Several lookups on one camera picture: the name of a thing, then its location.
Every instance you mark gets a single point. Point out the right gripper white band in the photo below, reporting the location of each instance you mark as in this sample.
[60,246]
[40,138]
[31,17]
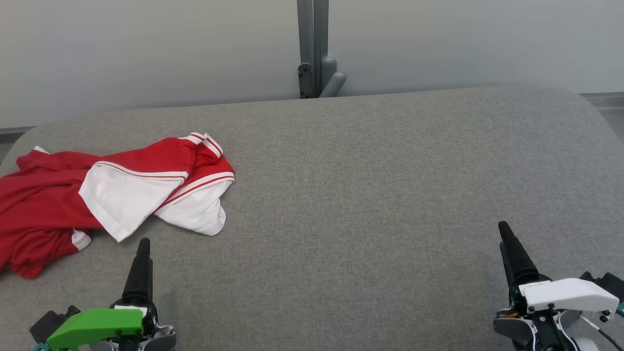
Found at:
[560,295]

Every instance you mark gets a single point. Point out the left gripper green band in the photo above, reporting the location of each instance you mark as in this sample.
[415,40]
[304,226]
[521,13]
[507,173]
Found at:
[92,326]

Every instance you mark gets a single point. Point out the red shirt with white sleeves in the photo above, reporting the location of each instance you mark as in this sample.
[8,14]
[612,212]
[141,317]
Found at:
[146,185]

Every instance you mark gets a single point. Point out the red t-shirt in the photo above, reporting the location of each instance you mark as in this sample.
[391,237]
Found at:
[34,209]

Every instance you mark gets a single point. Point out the grey fabric sofa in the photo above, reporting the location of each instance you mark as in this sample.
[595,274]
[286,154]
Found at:
[370,204]

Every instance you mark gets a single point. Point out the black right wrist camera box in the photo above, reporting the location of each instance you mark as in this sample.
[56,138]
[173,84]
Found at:
[607,285]

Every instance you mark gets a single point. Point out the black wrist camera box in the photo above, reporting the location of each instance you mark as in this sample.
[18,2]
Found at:
[607,285]
[51,324]

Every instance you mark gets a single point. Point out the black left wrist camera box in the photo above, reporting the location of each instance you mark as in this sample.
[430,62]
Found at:
[51,324]

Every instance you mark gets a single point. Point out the grey metal post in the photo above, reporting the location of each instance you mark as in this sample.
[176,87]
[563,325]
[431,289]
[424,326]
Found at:
[314,44]

